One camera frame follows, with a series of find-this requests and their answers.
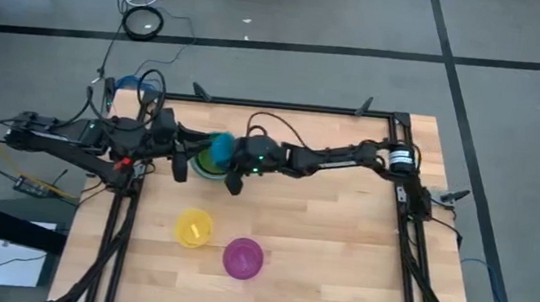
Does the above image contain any black clamp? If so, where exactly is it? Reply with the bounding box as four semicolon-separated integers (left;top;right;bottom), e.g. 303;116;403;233
353;94;375;119
190;80;215;104
439;186;472;205

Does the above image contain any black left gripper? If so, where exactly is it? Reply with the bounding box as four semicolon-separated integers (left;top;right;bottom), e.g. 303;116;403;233
148;105;217;164

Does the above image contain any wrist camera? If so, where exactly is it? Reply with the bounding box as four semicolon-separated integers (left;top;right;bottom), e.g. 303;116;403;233
222;166;247;198
168;148;193;186

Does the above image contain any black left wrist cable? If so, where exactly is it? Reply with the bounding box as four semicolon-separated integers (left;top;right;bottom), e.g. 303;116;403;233
132;66;170;126

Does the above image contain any teal plastic bowl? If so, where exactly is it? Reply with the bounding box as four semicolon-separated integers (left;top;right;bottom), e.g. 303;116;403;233
207;130;239;170

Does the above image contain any blue network cable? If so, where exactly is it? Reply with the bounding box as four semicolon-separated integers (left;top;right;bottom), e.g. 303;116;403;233
114;73;152;93

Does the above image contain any black aluminium table frame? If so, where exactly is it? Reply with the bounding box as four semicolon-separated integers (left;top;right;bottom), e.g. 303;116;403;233
55;77;498;302

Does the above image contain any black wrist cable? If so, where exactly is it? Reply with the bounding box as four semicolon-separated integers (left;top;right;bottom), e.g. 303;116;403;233
244;110;316;151
132;66;170;126

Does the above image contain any coiled black cable ring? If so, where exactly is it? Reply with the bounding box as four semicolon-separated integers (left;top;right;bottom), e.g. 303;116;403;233
119;2;167;44

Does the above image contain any light green plastic bowl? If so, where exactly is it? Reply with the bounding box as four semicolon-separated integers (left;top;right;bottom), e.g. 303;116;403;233
193;135;233;178

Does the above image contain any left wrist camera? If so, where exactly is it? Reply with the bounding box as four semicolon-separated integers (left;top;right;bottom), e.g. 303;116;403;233
168;148;193;186

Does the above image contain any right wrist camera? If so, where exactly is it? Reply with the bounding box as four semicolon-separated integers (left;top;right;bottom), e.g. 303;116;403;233
222;166;247;198

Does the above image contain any yellow cable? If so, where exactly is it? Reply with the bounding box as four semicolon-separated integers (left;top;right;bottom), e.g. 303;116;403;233
0;133;84;201

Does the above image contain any purple plastic bowl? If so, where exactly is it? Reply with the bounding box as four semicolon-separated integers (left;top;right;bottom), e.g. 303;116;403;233
219;235;268;284

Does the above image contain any small black electronics box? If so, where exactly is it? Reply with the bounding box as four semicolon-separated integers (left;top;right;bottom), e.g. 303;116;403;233
12;174;56;201

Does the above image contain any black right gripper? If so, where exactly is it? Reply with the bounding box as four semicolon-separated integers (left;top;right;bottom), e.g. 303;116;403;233
223;132;289;181

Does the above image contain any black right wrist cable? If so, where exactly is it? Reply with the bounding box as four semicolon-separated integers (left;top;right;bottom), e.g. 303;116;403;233
244;110;316;151

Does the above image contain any yellow plastic bowl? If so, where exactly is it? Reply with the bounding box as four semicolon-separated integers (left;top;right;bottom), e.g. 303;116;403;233
171;205;218;253

